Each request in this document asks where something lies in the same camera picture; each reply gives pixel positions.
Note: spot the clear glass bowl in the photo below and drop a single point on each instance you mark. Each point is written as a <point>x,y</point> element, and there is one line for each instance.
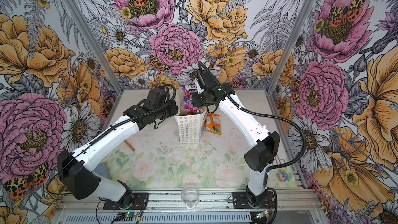
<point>190,196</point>

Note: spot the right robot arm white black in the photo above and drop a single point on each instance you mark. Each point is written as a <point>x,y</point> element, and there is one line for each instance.
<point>263,144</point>

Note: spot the aluminium front rail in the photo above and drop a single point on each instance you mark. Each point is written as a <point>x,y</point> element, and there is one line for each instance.
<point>210,206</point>

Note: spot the small colourful toy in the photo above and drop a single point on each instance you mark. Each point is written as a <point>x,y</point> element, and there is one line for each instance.
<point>283,176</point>

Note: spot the pink purple snack packet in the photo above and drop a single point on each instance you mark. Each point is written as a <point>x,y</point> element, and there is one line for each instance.
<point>188,91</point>

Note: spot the white printed paper bag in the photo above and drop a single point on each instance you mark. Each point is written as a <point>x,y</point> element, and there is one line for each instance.
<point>190,126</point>

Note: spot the orange snack packet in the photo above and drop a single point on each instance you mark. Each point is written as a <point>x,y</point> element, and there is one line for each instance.
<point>212,124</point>

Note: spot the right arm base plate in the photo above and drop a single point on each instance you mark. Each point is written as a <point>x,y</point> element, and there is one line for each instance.
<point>246,200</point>

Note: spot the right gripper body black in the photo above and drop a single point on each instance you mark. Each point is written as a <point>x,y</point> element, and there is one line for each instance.
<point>201,99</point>

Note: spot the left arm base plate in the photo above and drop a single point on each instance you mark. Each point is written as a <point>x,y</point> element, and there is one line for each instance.
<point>133,200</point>

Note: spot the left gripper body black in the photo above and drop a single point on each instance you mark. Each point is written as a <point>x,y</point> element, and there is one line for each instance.
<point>172,112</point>

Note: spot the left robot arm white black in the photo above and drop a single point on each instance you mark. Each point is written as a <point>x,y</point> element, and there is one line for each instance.
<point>76,168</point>

